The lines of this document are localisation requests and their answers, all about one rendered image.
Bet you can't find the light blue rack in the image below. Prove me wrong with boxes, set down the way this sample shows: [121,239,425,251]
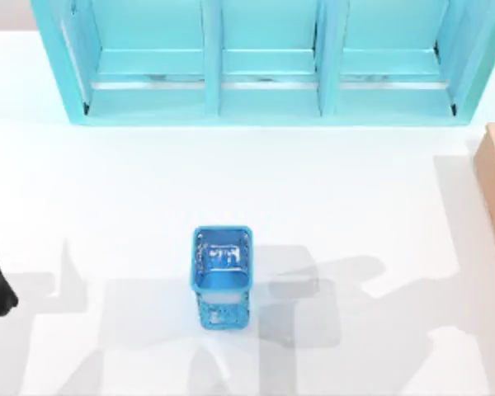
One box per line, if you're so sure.
[29,0,495,127]

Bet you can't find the blue mesh basket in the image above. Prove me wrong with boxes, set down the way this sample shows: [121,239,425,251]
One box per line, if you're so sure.
[189,224,254,331]

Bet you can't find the salmon-coloured shallow box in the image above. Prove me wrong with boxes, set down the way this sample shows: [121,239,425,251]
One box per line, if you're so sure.
[474,122,495,296]

